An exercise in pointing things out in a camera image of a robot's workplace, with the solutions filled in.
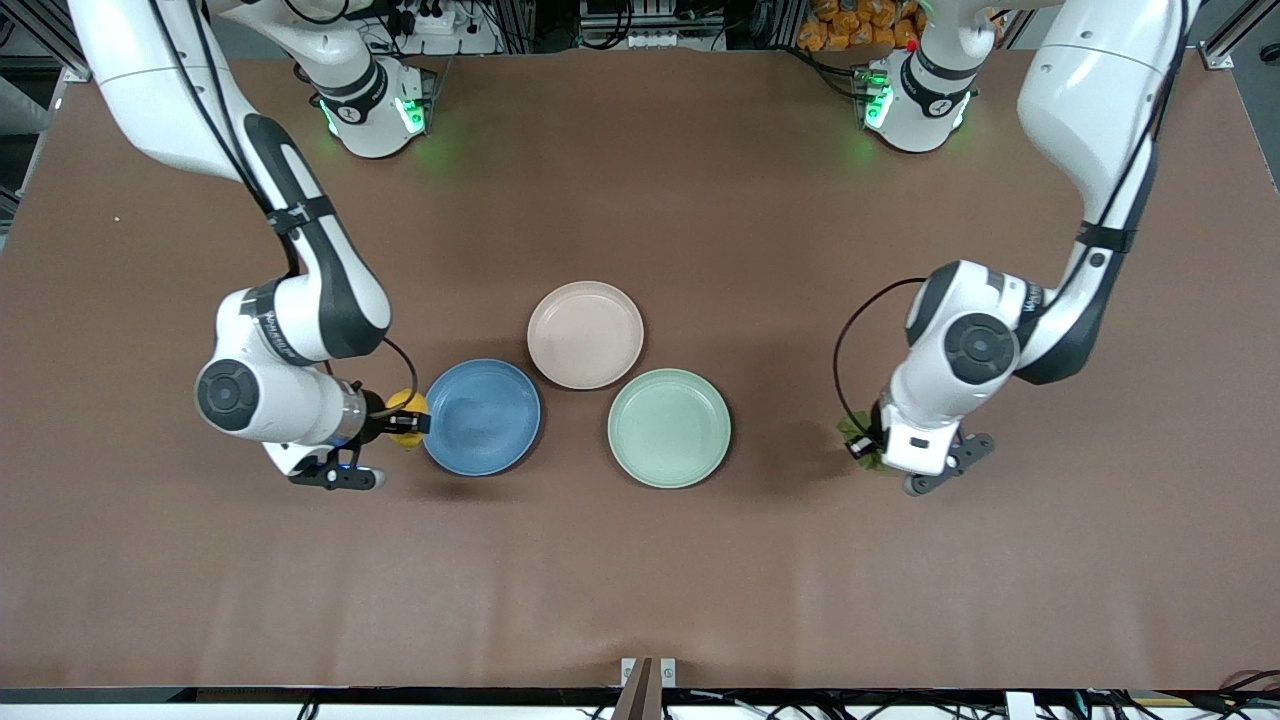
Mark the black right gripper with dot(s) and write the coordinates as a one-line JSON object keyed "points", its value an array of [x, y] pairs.
{"points": [[377, 424]]}

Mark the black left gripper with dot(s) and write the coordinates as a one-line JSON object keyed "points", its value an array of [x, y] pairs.
{"points": [[863, 446]]}

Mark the green lettuce leaf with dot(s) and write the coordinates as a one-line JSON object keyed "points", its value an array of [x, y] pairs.
{"points": [[850, 430]]}

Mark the yellow lemon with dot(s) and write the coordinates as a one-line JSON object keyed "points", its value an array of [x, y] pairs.
{"points": [[408, 400]]}

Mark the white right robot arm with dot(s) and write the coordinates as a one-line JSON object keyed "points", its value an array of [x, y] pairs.
{"points": [[320, 290]]}

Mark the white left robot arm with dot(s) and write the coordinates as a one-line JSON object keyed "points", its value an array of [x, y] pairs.
{"points": [[960, 350]]}

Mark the blue plate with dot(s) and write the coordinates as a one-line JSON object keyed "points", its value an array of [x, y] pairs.
{"points": [[485, 420]]}

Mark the pale green plate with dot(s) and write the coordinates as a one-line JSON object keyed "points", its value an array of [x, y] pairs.
{"points": [[669, 428]]}

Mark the beige plate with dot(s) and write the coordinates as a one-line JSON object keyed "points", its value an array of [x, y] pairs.
{"points": [[585, 335]]}

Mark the white power strip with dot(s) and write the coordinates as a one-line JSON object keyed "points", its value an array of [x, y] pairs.
{"points": [[430, 18]]}

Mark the orange snack bags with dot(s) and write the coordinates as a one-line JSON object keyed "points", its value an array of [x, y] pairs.
{"points": [[850, 25]]}

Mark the metal table edge bracket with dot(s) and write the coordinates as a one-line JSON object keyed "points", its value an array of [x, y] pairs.
{"points": [[648, 685]]}

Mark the aluminium frame post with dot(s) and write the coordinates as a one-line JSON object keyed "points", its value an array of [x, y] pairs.
{"points": [[1235, 35]]}

